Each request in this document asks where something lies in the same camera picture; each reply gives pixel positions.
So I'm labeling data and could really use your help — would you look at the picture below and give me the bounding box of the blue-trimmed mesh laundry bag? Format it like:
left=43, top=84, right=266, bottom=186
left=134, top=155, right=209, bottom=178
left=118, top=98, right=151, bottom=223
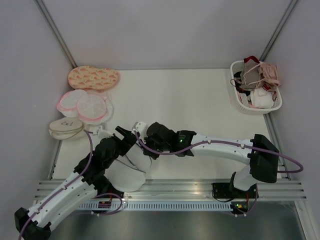
left=105, top=144, right=152, bottom=192

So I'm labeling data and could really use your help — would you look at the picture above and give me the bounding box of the pink bra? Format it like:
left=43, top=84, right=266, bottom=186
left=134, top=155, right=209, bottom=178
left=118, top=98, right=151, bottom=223
left=255, top=62, right=281, bottom=89

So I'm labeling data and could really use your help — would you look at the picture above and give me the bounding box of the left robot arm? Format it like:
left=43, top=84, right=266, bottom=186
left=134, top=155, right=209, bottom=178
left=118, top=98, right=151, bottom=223
left=14, top=126, right=137, bottom=240

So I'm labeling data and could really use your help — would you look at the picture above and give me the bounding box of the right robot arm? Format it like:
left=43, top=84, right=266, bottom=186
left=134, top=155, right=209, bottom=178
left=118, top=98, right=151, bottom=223
left=139, top=122, right=279, bottom=198

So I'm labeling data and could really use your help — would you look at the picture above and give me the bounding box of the pink-trimmed mesh laundry bag front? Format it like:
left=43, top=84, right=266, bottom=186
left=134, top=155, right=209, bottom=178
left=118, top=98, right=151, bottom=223
left=75, top=94, right=107, bottom=121

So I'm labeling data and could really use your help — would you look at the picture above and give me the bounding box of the pink-trimmed mesh laundry bag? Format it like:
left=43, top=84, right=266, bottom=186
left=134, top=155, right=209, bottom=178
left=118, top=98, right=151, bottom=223
left=75, top=94, right=107, bottom=121
left=56, top=89, right=87, bottom=118

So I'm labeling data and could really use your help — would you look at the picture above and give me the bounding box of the beige bra pouch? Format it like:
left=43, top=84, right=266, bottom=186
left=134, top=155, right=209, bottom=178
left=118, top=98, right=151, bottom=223
left=48, top=117, right=87, bottom=141

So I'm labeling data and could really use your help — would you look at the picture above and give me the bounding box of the pink-trimmed mesh laundry bag back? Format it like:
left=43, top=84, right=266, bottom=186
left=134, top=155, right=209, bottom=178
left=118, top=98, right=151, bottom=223
left=56, top=89, right=87, bottom=118

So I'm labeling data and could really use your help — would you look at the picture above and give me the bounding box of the carrot print bra case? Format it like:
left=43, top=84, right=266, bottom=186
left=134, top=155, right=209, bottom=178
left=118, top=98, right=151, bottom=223
left=67, top=65, right=120, bottom=91

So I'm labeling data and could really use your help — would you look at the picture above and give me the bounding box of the taupe bra in basket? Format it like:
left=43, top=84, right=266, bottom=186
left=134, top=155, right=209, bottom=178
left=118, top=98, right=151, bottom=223
left=240, top=60, right=261, bottom=91

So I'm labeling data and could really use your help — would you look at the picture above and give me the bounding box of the white bra in basket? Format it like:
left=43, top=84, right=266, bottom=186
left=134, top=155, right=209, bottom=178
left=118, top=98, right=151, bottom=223
left=250, top=87, right=274, bottom=109

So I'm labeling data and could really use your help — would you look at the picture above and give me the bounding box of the red bra in basket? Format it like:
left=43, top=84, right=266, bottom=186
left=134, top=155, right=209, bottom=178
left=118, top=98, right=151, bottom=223
left=233, top=55, right=277, bottom=101

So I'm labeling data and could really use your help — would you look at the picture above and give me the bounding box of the white plastic basket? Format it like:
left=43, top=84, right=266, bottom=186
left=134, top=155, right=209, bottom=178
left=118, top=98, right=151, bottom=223
left=230, top=55, right=283, bottom=115

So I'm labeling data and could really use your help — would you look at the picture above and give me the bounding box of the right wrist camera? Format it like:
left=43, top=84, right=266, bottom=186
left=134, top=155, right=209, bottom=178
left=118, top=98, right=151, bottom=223
left=131, top=121, right=149, bottom=139

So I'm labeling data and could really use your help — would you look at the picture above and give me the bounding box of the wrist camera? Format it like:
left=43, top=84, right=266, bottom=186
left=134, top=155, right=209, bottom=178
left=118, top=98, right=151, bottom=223
left=89, top=125, right=113, bottom=139
left=131, top=121, right=149, bottom=139

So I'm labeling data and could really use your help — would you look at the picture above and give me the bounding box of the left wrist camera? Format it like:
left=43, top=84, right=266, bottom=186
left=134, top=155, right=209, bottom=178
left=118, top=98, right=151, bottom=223
left=89, top=125, right=113, bottom=139

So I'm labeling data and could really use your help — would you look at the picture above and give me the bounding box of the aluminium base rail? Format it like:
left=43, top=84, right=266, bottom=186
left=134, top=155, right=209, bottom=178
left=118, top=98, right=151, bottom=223
left=34, top=178, right=307, bottom=201

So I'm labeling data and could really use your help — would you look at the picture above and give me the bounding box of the white slotted cable duct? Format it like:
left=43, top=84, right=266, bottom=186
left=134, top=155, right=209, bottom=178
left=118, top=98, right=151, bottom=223
left=77, top=200, right=232, bottom=212

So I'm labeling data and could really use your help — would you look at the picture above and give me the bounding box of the left aluminium frame post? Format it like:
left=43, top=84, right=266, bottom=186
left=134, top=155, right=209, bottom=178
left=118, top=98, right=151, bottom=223
left=33, top=0, right=78, bottom=68

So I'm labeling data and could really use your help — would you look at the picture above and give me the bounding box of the aluminium frame post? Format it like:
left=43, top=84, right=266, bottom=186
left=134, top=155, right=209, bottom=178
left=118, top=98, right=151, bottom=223
left=259, top=0, right=300, bottom=62
left=33, top=0, right=78, bottom=68

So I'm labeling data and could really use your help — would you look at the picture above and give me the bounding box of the right aluminium frame post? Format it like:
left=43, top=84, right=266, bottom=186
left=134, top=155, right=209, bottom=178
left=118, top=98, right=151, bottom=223
left=259, top=0, right=300, bottom=62

